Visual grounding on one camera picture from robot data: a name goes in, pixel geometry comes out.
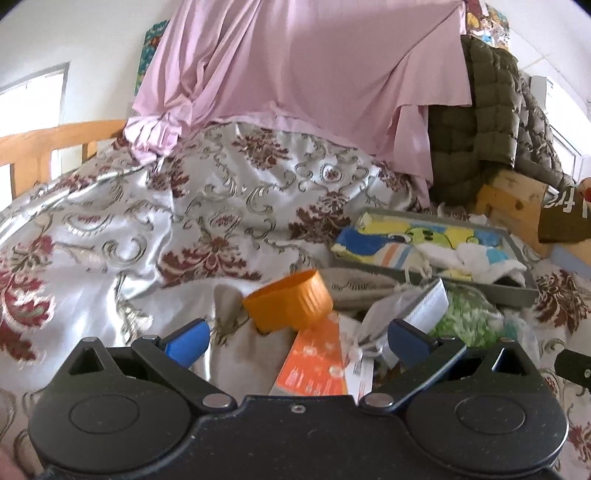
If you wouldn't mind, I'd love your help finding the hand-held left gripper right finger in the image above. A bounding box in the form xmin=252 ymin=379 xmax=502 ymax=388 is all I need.
xmin=359 ymin=318 xmax=544 ymax=413

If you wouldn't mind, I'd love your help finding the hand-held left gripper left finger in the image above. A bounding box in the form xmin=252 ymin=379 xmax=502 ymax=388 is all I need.
xmin=44 ymin=318 xmax=238 ymax=414

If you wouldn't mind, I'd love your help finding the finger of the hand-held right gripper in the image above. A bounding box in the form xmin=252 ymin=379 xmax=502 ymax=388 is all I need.
xmin=554 ymin=348 xmax=591 ymax=393

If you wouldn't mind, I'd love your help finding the grey face mask pack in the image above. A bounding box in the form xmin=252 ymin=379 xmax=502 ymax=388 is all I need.
xmin=358 ymin=277 xmax=450 ymax=358

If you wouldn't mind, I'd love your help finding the grey tray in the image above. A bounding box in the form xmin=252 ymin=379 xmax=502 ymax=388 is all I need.
xmin=330 ymin=208 xmax=540 ymax=308

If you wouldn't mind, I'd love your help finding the white whale print cloth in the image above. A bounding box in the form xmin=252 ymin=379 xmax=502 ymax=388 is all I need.
xmin=416 ymin=240 xmax=527 ymax=283

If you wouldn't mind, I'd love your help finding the orange ribbed cap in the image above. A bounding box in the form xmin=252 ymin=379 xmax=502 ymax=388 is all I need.
xmin=243 ymin=269 xmax=334 ymax=334

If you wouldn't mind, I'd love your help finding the bag of green pieces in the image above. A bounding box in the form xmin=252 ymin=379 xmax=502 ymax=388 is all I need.
xmin=427 ymin=281 xmax=506 ymax=349

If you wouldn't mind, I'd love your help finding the orange white packet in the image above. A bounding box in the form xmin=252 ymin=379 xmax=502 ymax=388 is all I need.
xmin=268 ymin=314 xmax=377 ymax=398

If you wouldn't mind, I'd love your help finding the cartoon print towel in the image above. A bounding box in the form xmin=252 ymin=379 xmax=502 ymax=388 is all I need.
xmin=332 ymin=222 xmax=509 ymax=268

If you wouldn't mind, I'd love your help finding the floral satin bedspread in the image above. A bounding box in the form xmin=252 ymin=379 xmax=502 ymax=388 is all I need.
xmin=0 ymin=122 xmax=591 ymax=480

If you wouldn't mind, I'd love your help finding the olive puffer jacket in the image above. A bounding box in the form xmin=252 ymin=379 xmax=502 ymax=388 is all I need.
xmin=427 ymin=34 xmax=578 ymax=208

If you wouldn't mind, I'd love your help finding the white air conditioner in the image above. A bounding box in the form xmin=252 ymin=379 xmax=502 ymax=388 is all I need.
xmin=529 ymin=75 xmax=591 ymax=160

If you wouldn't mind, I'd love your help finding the window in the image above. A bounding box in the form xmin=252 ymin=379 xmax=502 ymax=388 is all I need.
xmin=0 ymin=62 xmax=70 ymax=195

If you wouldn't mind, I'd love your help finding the pink bed sheet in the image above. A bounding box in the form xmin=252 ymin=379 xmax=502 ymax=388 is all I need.
xmin=124 ymin=0 xmax=474 ymax=190

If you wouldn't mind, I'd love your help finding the teal wall poster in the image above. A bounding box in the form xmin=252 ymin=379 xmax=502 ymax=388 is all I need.
xmin=136 ymin=18 xmax=171 ymax=97

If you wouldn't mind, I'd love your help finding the colourful wall picture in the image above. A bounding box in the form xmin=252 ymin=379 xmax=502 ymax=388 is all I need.
xmin=466 ymin=0 xmax=511 ymax=49

